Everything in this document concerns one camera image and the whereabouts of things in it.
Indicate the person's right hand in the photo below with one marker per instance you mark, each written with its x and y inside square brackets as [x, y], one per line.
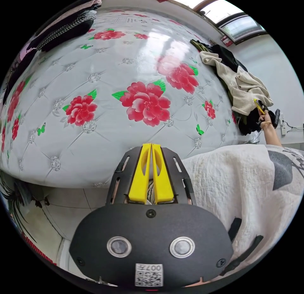
[264, 120]

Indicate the pile of dark clothes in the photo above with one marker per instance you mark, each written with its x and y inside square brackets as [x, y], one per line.
[225, 52]

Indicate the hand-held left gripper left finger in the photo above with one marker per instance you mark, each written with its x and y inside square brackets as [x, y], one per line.
[137, 179]

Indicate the bed with floral quilt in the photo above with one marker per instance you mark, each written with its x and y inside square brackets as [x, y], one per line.
[114, 137]

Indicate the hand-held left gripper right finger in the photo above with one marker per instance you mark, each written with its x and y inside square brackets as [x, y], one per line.
[162, 182]

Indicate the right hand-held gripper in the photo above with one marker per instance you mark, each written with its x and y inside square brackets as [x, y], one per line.
[265, 108]

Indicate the beige sweater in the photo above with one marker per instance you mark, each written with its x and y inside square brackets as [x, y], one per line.
[242, 89]

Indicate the person's right forearm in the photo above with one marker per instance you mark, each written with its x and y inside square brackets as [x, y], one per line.
[272, 134]

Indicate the window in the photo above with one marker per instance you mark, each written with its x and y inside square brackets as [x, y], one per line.
[235, 22]

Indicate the pile of clothes with houndstooth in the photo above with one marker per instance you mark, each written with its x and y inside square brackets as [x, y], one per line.
[59, 30]

